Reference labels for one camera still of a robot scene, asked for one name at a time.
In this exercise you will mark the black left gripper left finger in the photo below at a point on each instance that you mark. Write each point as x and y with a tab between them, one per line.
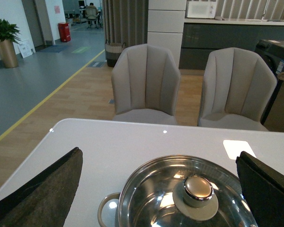
46	199

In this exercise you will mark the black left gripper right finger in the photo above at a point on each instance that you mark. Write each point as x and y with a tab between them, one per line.
263	190

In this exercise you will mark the glass pot lid with knob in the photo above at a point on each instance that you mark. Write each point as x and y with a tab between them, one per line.
182	191

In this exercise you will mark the white electric cooking pot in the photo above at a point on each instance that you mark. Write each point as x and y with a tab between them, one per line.
108	211

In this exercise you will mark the beige chair on right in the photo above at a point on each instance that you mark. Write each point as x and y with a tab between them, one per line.
237	86

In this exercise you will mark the beige chair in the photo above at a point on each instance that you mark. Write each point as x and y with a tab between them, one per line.
145	82
237	86

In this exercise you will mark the black washing machine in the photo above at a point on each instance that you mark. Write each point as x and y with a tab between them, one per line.
272	52

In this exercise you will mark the white framed sign board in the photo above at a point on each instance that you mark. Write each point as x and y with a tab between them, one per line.
26	48

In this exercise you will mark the beige chair on left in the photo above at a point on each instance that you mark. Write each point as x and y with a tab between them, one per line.
145	82

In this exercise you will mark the woven laundry basket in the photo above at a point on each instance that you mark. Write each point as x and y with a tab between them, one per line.
113	51

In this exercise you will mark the potted plant in gold planter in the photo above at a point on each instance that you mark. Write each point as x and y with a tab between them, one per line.
8	36

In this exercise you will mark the red bin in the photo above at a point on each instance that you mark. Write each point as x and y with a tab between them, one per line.
64	32

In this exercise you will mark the kitchen counter with cabinets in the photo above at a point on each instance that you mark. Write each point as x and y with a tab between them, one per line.
202	36

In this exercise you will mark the person seated in office chair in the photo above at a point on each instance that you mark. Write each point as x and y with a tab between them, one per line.
92	15

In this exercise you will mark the white microwave oven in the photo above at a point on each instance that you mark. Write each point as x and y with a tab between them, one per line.
201	9

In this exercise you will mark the white pillar column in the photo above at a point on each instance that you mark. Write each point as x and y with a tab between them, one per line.
165	25

